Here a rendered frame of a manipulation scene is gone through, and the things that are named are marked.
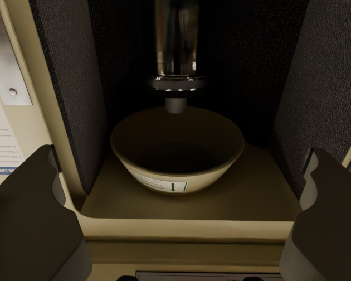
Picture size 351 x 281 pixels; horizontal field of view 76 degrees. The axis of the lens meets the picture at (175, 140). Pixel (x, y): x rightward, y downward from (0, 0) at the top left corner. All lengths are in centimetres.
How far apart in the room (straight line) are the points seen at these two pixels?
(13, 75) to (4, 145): 71
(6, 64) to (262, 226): 28
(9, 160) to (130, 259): 71
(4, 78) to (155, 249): 22
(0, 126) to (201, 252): 72
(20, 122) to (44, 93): 3
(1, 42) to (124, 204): 19
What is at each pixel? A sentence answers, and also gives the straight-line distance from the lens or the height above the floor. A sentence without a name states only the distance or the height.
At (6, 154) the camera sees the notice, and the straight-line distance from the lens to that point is 92.
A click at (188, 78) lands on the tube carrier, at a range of 22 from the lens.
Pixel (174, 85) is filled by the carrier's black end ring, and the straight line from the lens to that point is 22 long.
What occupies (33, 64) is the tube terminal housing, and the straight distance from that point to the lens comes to 23.
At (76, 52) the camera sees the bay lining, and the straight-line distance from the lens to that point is 26.
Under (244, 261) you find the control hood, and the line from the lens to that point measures 30.
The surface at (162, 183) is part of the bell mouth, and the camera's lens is 25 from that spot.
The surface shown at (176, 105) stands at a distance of 28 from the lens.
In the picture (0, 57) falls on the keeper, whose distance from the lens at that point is 20.
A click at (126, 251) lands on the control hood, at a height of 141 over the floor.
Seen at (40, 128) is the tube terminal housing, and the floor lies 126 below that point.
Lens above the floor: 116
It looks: 33 degrees up
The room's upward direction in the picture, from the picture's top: 179 degrees counter-clockwise
